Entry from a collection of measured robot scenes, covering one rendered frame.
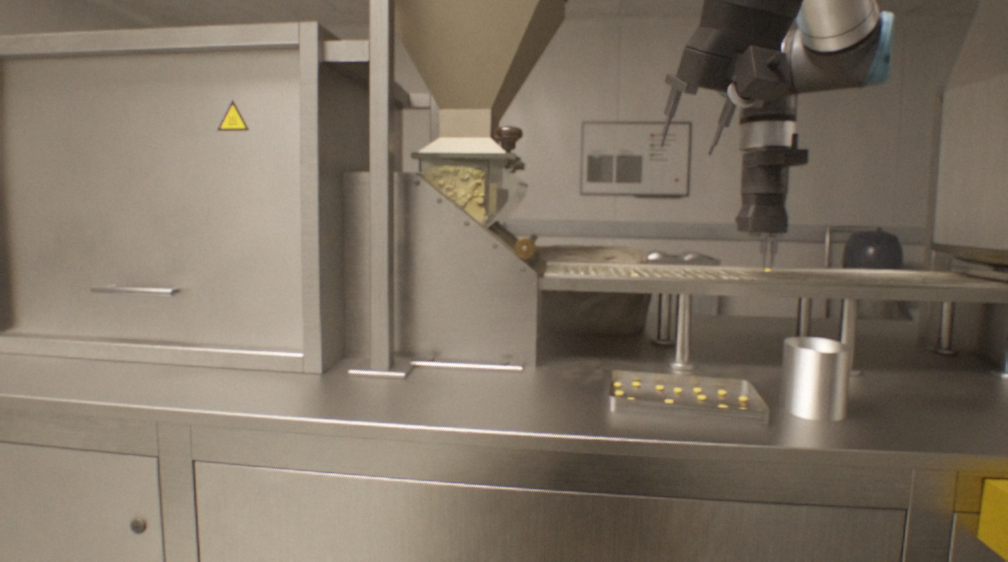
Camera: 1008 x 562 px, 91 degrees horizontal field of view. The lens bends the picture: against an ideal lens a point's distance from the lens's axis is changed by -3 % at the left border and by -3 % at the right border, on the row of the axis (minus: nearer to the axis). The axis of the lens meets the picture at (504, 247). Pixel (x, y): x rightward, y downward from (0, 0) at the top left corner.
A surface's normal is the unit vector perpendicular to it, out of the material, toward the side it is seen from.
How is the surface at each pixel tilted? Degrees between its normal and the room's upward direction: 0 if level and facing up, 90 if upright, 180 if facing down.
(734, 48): 110
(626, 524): 90
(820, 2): 153
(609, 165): 90
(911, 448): 0
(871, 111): 90
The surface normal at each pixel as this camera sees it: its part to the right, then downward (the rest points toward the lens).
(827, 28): -0.37, 0.90
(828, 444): 0.01, -1.00
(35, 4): 0.99, 0.03
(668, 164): -0.11, 0.07
